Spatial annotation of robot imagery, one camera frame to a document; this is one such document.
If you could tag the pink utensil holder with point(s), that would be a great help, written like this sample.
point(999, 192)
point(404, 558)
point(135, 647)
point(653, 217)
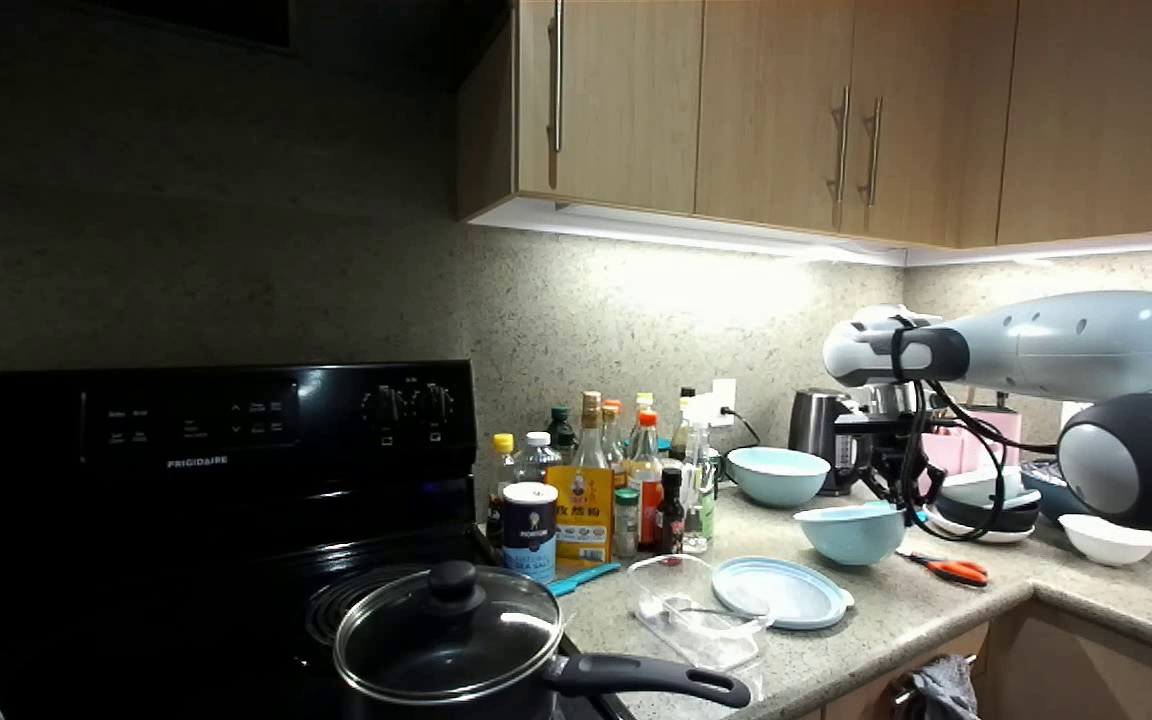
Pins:
point(949, 450)

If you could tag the yellow cap bottle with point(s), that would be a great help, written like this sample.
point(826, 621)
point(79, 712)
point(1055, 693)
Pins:
point(506, 466)

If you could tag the black pot glass lid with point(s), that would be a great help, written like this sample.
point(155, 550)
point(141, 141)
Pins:
point(451, 642)

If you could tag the gray stacked bowl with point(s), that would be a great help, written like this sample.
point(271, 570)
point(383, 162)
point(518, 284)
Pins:
point(983, 491)

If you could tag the white bowl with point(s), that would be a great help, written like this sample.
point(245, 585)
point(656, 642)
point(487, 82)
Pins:
point(1110, 543)

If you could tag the dark bottle red label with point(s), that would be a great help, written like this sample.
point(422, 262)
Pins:
point(671, 524)

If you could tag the clear glass container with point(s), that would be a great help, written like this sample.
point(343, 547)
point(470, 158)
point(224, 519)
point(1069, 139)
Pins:
point(699, 624)

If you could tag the medium light blue bowl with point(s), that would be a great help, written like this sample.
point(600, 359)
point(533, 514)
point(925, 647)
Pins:
point(849, 535)

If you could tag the blue white salt canister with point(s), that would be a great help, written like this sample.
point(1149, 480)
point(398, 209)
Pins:
point(530, 535)

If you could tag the orange cap sauce bottle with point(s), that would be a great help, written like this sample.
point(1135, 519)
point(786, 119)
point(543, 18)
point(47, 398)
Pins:
point(612, 425)
point(646, 425)

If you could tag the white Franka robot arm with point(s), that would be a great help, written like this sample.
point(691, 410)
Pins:
point(1058, 347)

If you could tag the light wood cabinet door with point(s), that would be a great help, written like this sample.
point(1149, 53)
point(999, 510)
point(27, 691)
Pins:
point(631, 104)
point(936, 104)
point(1110, 92)
point(762, 104)

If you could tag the light blue plate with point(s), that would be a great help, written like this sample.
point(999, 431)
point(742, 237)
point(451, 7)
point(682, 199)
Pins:
point(782, 595)

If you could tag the white wall outlet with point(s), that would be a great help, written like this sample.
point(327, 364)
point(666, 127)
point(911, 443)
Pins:
point(726, 392)

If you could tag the clear bottle white cap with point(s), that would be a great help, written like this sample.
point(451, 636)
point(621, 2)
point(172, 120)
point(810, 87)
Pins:
point(543, 457)

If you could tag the dark range hood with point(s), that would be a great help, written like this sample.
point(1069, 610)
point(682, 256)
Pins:
point(201, 18)

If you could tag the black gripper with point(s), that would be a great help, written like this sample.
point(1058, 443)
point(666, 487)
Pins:
point(888, 445)

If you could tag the teal utensil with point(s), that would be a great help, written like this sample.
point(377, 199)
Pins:
point(588, 577)

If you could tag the green cap bottle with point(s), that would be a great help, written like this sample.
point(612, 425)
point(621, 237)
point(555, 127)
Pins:
point(562, 433)

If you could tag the white plate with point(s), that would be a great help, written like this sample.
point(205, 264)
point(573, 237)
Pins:
point(991, 537)

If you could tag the tall yellow label bottle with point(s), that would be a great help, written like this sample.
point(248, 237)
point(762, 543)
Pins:
point(586, 514)

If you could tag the black kitchen stove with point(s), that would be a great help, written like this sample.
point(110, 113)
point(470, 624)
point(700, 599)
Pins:
point(201, 425)

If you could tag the small green cap jar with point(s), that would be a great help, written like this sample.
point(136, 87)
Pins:
point(625, 524)

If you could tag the pink knife block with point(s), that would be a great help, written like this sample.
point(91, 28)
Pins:
point(1003, 425)

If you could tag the spray bottle green label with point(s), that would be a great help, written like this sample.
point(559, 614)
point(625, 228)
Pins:
point(700, 505)

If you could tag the large light blue bowl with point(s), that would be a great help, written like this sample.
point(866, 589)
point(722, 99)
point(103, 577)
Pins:
point(778, 477)

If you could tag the under cabinet light strip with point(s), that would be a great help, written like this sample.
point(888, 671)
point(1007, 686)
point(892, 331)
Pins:
point(736, 237)

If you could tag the lower wood cabinet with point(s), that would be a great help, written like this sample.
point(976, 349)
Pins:
point(1096, 683)

